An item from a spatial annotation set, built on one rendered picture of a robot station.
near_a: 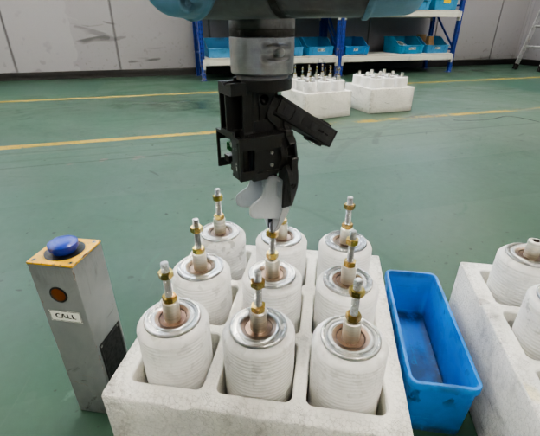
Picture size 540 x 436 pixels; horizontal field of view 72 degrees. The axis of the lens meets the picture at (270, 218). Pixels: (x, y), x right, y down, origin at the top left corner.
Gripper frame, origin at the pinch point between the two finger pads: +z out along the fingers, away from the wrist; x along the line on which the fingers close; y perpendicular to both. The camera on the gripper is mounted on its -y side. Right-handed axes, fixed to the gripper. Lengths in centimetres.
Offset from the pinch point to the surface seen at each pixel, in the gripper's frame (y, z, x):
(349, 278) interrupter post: -7.9, 8.2, 8.3
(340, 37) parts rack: -317, -12, -372
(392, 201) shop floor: -81, 35, -47
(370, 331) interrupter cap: -3.8, 9.2, 17.3
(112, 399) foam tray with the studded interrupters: 26.7, 17.2, 4.1
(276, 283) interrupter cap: 1.5, 9.3, 2.7
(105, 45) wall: -51, -4, -511
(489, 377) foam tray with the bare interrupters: -25.1, 23.8, 23.9
